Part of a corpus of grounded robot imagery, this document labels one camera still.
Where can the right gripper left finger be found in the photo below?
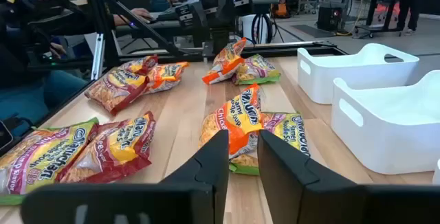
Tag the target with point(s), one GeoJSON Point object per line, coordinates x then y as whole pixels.
{"type": "Point", "coordinates": [206, 186]}

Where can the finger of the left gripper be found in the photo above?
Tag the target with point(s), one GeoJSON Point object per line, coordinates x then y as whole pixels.
{"type": "Point", "coordinates": [243, 0]}
{"type": "Point", "coordinates": [185, 13]}

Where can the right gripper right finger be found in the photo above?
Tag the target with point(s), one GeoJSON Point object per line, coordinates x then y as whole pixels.
{"type": "Point", "coordinates": [292, 189]}

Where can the orange Maruchan chicken ramen pack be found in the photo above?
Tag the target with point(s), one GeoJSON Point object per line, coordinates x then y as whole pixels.
{"type": "Point", "coordinates": [225, 62]}
{"type": "Point", "coordinates": [237, 117]}
{"type": "Point", "coordinates": [166, 76]}

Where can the green Maruchan shrimp ramen pack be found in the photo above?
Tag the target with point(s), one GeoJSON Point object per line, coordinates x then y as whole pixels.
{"type": "Point", "coordinates": [41, 158]}
{"type": "Point", "coordinates": [285, 129]}
{"type": "Point", "coordinates": [256, 70]}

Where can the red Maruchan beef ramen pack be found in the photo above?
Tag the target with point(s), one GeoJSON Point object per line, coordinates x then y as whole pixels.
{"type": "Point", "coordinates": [142, 64]}
{"type": "Point", "coordinates": [115, 88]}
{"type": "Point", "coordinates": [113, 148]}

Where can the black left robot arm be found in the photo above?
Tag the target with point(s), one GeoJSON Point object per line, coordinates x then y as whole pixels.
{"type": "Point", "coordinates": [220, 42]}

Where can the white bucket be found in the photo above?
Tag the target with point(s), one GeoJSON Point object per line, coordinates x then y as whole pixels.
{"type": "Point", "coordinates": [245, 28]}

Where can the person's hand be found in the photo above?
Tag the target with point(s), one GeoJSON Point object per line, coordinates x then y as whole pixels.
{"type": "Point", "coordinates": [141, 13]}
{"type": "Point", "coordinates": [57, 49]}

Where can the black floor mat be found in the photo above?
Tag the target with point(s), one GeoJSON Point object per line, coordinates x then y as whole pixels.
{"type": "Point", "coordinates": [313, 31]}

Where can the black equipment box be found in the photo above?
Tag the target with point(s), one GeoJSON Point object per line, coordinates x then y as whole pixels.
{"type": "Point", "coordinates": [330, 16]}

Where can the white plastic bin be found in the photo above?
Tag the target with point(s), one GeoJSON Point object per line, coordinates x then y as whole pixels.
{"type": "Point", "coordinates": [437, 172]}
{"type": "Point", "coordinates": [378, 141]}
{"type": "Point", "coordinates": [343, 76]}

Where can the silver frame bracket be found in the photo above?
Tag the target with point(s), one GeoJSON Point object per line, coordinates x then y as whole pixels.
{"type": "Point", "coordinates": [97, 55]}

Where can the table-level camera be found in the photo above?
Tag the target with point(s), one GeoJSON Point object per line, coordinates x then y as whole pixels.
{"type": "Point", "coordinates": [5, 136]}

